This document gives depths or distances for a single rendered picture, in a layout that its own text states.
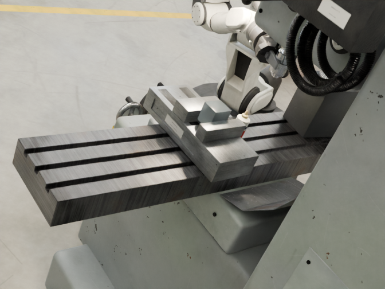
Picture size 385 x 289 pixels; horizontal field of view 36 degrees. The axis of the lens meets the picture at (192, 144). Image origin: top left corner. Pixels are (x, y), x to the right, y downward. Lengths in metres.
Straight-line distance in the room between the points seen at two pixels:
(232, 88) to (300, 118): 0.68
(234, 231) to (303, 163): 0.38
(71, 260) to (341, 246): 1.22
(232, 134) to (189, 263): 0.44
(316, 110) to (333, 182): 0.65
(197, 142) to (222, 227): 0.26
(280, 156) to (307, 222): 0.48
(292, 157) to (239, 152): 0.28
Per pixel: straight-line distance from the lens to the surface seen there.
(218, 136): 1.61
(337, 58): 1.43
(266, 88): 2.75
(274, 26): 1.59
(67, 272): 2.27
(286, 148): 1.91
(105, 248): 2.26
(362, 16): 1.09
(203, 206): 1.74
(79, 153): 1.51
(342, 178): 1.31
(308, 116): 1.97
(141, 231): 2.04
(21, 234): 2.63
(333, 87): 1.25
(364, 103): 1.26
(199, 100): 1.69
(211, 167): 1.57
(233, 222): 1.65
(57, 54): 3.93
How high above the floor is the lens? 1.86
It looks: 32 degrees down
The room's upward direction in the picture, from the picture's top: 23 degrees clockwise
